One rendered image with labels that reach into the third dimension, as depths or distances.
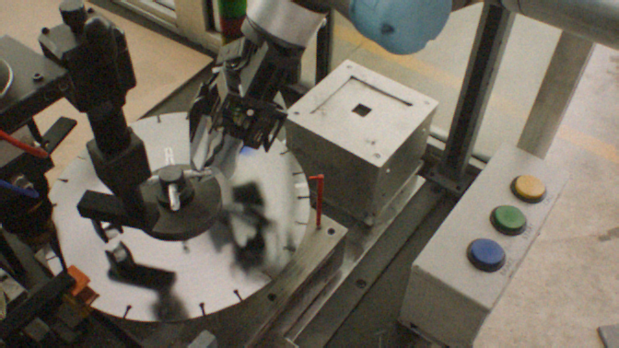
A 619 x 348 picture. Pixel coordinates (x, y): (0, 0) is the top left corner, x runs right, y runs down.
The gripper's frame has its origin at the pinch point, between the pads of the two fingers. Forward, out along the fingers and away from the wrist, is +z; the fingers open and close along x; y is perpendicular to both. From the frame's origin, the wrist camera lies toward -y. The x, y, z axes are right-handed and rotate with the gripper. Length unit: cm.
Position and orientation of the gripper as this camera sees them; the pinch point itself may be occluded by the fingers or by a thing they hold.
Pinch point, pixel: (202, 168)
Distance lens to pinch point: 73.1
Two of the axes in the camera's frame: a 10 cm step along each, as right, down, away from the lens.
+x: 8.6, 2.7, 4.4
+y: 2.2, 5.8, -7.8
